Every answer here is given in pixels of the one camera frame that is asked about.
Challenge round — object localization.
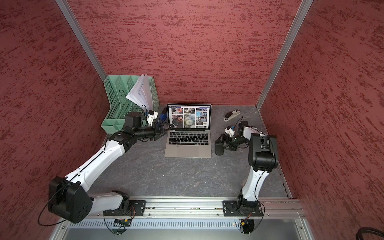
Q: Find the black cable bottom right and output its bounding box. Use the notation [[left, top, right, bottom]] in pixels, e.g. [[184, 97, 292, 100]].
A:
[[355, 226, 384, 240]]

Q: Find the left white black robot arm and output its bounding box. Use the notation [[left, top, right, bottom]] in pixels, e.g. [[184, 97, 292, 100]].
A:
[[46, 112, 173, 224]]

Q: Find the beige black stapler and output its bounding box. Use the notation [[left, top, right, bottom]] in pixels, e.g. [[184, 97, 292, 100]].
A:
[[224, 110, 241, 122]]

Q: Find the white perforated cable duct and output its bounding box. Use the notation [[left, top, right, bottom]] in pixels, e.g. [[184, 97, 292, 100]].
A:
[[68, 219, 242, 230]]

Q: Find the left aluminium corner post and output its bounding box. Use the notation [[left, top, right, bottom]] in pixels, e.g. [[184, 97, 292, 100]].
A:
[[55, 0, 107, 81]]

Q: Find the green plastic file organizer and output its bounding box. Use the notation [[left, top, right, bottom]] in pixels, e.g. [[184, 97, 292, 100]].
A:
[[101, 75, 142, 134]]

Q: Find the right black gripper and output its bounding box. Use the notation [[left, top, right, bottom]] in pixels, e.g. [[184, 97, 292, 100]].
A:
[[216, 133, 251, 151]]

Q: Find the white paper stack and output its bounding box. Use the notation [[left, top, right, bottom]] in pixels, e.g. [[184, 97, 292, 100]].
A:
[[126, 74, 154, 111]]

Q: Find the aluminium front rail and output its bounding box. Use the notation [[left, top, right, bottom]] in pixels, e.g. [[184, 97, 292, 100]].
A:
[[61, 197, 307, 219]]

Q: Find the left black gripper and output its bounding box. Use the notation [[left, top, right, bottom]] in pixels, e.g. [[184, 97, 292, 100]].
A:
[[134, 120, 174, 140]]

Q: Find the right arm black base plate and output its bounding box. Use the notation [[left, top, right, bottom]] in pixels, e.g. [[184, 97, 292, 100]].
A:
[[222, 200, 263, 217]]

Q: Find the aluminium corner post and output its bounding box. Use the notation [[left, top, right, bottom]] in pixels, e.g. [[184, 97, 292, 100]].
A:
[[256, 0, 313, 112], [55, 0, 107, 81]]

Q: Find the right aluminium corner post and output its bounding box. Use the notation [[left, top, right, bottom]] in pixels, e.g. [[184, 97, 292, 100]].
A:
[[256, 0, 313, 112]]

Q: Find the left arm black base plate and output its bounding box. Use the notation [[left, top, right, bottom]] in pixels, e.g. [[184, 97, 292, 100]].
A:
[[104, 200, 147, 218]]

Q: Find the silver open laptop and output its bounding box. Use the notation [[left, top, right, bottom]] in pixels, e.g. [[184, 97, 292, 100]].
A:
[[165, 104, 212, 159]]

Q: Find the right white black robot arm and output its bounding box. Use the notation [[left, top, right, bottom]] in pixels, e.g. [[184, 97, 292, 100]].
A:
[[221, 121, 279, 216]]

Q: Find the blue stapler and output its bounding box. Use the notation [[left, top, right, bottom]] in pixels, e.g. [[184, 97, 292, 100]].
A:
[[159, 107, 168, 121]]

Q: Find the black wireless mouse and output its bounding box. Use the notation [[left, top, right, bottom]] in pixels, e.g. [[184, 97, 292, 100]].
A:
[[215, 134, 225, 156]]

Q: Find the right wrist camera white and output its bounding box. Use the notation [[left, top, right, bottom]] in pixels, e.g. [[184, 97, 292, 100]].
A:
[[225, 126, 237, 138]]

